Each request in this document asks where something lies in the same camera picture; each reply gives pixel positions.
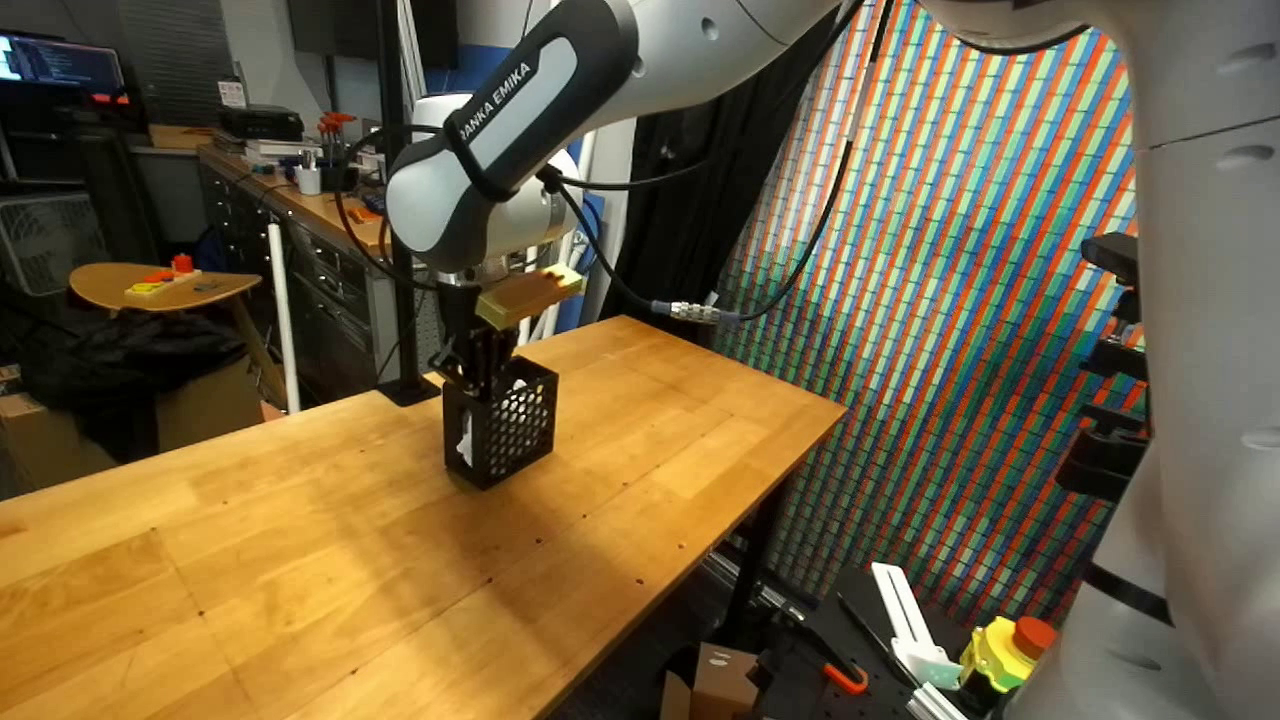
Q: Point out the wooden top workbench cabinet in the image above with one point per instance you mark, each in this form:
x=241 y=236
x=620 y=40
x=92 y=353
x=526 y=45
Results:
x=341 y=306

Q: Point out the black perforated plastic basket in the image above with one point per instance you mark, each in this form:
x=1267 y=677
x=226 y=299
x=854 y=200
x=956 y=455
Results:
x=513 y=422

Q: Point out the yellow wrist camera box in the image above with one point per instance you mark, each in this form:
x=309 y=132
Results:
x=526 y=294

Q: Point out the cardboard box under table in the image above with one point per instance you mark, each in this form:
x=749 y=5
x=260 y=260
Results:
x=710 y=680

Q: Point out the white aluminium profile piece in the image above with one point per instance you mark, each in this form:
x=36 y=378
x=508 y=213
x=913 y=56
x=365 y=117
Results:
x=913 y=645

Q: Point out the white leaning pole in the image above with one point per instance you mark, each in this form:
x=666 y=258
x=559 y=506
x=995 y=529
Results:
x=278 y=260

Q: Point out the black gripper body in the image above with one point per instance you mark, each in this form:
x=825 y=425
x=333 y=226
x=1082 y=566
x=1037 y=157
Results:
x=470 y=345

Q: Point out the colourful striped backdrop panel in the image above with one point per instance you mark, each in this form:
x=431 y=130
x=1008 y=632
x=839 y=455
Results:
x=917 y=260

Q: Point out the computer monitor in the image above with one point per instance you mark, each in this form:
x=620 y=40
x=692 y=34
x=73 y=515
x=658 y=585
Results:
x=46 y=62

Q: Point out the orange handled tool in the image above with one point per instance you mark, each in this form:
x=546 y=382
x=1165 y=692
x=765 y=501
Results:
x=839 y=671

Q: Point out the white towel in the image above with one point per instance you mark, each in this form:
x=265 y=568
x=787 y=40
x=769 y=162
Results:
x=464 y=448

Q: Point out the round wooden stool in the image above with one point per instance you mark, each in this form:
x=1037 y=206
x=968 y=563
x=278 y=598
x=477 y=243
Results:
x=116 y=286

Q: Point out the yellow red emergency stop button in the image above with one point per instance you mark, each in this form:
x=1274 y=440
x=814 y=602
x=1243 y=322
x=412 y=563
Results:
x=1005 y=648

